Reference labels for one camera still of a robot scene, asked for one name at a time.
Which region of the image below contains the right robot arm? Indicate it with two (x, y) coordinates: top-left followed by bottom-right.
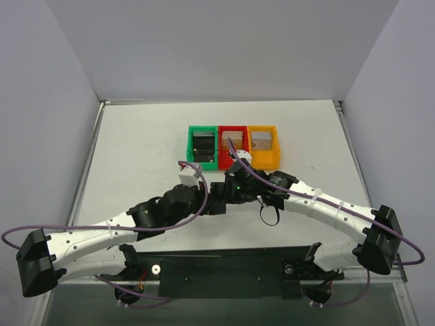
(211, 162), (402, 278)

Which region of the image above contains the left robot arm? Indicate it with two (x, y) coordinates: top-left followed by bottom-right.
(16, 184), (226, 297)

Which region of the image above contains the beige cards stack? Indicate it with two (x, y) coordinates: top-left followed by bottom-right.
(221, 130), (243, 151)

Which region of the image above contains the grey cards stack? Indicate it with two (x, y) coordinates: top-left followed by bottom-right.
(251, 131), (273, 151)

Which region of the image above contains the black card holders stack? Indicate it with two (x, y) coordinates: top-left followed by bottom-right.
(192, 131), (215, 162)

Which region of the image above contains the green plastic bin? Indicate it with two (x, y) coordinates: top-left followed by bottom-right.
(186, 126), (218, 171)

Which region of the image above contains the red plastic bin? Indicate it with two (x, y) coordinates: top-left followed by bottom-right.
(217, 125), (249, 170)

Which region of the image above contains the yellow plastic bin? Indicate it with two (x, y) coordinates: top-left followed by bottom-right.
(247, 125), (281, 170)

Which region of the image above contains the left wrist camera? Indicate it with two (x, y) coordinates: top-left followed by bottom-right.
(178, 161), (202, 187)

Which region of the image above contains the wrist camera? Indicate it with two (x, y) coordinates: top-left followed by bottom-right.
(178, 161), (202, 187)
(236, 149), (252, 165)

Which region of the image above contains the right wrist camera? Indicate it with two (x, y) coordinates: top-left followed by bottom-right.
(236, 149), (252, 165)

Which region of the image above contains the black strap loop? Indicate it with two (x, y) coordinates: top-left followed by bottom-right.
(258, 200), (281, 227)

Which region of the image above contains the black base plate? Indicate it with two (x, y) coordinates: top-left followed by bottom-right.
(98, 246), (346, 302)

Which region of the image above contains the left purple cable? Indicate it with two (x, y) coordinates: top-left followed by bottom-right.
(1, 161), (210, 308)

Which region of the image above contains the purple cable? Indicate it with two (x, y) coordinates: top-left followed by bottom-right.
(1, 161), (210, 308)
(226, 137), (425, 308)

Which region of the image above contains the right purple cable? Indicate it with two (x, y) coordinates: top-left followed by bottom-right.
(226, 137), (425, 308)

